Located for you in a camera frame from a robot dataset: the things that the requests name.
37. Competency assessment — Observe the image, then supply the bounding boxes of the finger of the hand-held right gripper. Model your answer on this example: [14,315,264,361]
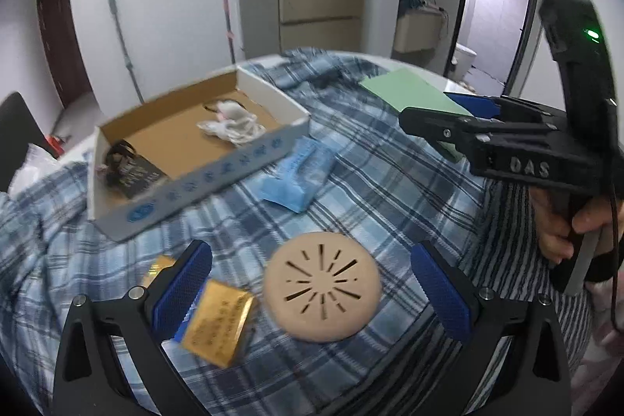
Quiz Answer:
[445,92,567,125]
[399,106,494,150]

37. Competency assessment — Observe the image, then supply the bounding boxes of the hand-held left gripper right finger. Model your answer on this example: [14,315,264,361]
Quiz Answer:
[410,241,572,416]

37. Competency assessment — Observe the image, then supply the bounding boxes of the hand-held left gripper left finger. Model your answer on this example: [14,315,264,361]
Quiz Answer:
[51,239,214,416]

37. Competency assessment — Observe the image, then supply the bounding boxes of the green paper sheet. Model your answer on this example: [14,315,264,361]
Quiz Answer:
[360,67,471,163]

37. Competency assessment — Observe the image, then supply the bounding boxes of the gold packet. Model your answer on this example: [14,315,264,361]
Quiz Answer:
[146,254,255,369]

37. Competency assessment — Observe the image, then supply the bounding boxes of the round beige slotted pad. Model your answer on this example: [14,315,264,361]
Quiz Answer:
[263,232,382,343]

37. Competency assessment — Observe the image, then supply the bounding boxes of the black pouch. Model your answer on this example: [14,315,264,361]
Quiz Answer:
[100,140,169,200]

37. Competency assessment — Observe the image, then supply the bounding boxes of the cardboard box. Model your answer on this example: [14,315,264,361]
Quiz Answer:
[88,65,311,243]

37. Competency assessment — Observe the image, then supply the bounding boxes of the person's right hand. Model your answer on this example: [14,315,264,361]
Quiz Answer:
[530,191,623,266]

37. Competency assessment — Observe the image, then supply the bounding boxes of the white toilet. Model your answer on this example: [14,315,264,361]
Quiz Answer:
[451,44,477,80]

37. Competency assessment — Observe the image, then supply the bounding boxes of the person's striped shirt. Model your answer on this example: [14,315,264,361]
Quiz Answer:
[468,175,593,397]

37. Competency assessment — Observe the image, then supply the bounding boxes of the beige vanity cabinet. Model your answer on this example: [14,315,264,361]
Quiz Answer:
[392,9,447,53]

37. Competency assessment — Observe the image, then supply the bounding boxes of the blue plaid blanket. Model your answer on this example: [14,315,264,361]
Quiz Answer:
[0,48,493,416]

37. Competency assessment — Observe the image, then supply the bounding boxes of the blue tissue packet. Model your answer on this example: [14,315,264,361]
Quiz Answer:
[257,136,337,213]

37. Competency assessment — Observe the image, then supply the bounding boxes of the person's pink pants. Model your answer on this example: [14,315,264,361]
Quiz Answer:
[570,294,624,416]

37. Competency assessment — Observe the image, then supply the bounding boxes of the white plastic bag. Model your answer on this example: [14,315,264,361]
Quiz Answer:
[7,143,59,197]

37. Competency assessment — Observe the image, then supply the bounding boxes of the black chair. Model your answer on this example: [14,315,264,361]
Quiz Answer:
[0,92,47,193]

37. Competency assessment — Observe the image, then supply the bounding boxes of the dark wooden door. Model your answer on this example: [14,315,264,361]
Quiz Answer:
[35,0,93,110]

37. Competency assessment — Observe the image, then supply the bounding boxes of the dark bathroom door frame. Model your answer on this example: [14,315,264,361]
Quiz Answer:
[446,0,544,97]

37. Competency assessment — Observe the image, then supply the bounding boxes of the pink broom handle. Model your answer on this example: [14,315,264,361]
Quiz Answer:
[223,0,236,65]

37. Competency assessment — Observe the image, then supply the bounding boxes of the grey mop handle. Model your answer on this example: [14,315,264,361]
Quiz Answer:
[104,0,145,105]

